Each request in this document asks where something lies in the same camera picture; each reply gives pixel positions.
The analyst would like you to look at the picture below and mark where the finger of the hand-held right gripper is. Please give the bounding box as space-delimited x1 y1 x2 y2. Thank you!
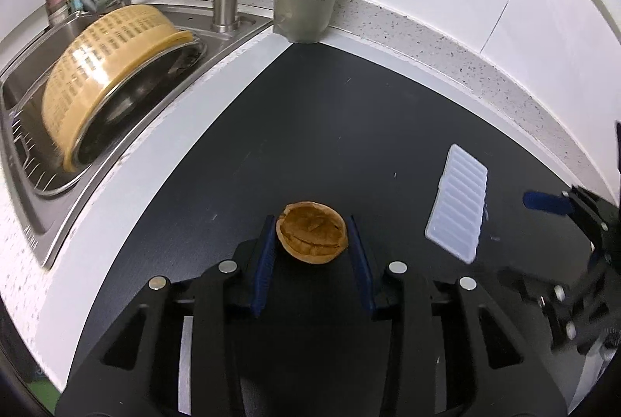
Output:
500 252 621 354
523 185 621 253

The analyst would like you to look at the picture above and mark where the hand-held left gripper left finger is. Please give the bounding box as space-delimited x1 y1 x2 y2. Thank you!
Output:
56 214 277 417

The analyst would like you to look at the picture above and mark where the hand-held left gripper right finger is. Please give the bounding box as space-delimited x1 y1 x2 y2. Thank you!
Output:
348 214 568 417

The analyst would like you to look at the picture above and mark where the brown walnut shell half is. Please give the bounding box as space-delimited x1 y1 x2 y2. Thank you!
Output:
276 202 349 263

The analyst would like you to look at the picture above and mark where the white ridged plastic tray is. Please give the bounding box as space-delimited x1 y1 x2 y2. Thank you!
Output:
424 144 488 265

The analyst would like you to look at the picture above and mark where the black counter mat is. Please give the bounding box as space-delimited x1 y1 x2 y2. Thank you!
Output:
68 41 621 417

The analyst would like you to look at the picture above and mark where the steel bowl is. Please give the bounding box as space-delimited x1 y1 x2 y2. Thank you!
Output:
73 39 207 165

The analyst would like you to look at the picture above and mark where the stainless steel sink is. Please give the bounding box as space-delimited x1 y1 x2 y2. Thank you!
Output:
0 0 272 272

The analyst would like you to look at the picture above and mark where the yellow plastic colander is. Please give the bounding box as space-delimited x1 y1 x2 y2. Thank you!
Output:
41 4 195 172

